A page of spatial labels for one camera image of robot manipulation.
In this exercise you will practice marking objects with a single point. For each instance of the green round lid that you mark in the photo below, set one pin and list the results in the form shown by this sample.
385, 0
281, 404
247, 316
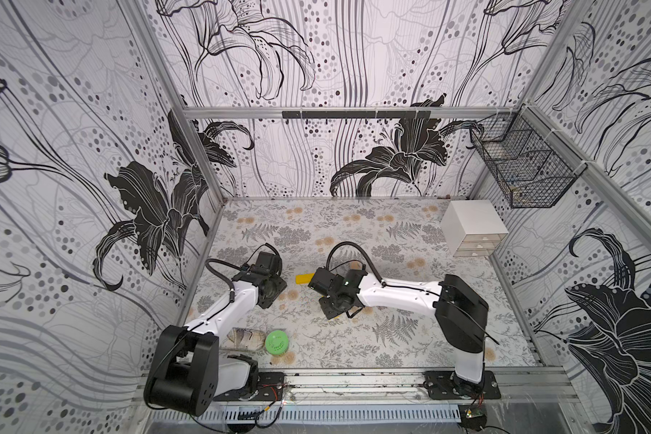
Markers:
277, 342

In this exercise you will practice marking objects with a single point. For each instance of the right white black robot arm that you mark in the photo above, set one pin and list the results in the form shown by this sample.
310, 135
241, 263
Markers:
461, 313

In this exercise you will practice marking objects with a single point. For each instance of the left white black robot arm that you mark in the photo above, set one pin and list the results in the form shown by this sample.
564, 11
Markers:
187, 371

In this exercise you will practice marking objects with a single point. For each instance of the black wire basket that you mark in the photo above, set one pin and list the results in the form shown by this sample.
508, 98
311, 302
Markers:
522, 155

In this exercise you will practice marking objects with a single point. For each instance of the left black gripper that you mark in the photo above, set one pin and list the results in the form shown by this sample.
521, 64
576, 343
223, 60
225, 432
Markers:
280, 284

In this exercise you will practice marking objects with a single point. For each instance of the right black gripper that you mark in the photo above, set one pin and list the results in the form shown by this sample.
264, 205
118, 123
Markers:
320, 279

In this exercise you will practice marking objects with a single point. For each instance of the yellow block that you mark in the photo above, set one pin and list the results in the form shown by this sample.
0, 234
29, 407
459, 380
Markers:
304, 279

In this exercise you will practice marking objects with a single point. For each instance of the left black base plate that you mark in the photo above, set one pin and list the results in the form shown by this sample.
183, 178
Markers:
264, 387

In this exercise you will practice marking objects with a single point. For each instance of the black wall bar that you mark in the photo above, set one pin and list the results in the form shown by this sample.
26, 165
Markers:
349, 114

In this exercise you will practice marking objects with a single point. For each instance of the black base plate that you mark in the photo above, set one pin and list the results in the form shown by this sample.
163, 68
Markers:
445, 385
264, 387

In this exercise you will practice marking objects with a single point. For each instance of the small electronics board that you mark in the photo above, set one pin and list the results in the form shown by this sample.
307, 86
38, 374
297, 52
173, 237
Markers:
472, 418

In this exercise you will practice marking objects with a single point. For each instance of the white slotted cable duct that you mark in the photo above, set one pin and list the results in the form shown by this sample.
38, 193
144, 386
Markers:
362, 414

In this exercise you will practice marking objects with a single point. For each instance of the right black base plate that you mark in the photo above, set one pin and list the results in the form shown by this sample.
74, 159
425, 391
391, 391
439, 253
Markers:
445, 385

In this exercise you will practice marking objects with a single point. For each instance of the white drawer box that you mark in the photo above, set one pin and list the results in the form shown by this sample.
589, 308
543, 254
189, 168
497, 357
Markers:
472, 228

